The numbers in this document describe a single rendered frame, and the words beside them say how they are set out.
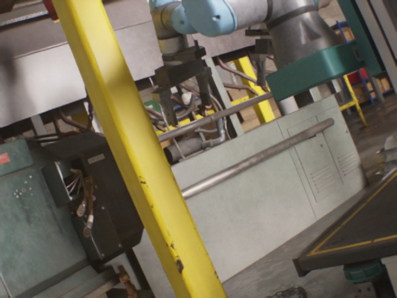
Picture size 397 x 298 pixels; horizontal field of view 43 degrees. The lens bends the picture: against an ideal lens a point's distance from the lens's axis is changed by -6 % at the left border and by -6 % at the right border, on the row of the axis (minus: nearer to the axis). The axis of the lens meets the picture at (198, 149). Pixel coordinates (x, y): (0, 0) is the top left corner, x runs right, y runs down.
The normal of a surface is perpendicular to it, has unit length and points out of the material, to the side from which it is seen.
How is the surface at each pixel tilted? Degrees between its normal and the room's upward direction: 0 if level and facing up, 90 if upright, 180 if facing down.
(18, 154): 90
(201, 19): 97
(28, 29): 78
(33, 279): 90
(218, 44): 90
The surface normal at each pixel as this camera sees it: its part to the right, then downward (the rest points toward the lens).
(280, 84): -0.65, 0.29
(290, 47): -0.65, -0.04
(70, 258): 0.74, -0.31
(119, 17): 0.43, -0.40
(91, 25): 0.52, -0.21
